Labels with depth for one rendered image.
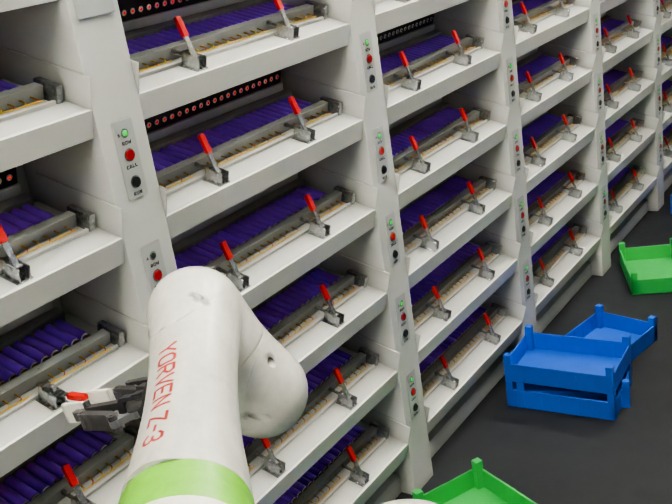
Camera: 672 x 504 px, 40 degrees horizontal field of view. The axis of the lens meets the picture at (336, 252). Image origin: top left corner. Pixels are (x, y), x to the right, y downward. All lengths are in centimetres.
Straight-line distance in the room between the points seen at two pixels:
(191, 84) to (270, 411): 68
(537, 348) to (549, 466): 48
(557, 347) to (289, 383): 177
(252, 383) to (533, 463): 148
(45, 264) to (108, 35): 35
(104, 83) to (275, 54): 42
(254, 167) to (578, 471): 118
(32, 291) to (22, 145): 20
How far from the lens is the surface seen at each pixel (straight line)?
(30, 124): 135
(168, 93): 151
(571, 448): 248
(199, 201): 156
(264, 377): 103
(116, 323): 154
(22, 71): 149
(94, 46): 140
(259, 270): 174
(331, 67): 196
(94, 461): 158
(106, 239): 144
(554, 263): 313
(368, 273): 208
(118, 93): 143
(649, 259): 357
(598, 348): 272
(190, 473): 74
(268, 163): 170
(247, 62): 165
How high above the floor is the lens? 137
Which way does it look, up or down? 20 degrees down
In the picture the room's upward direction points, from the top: 9 degrees counter-clockwise
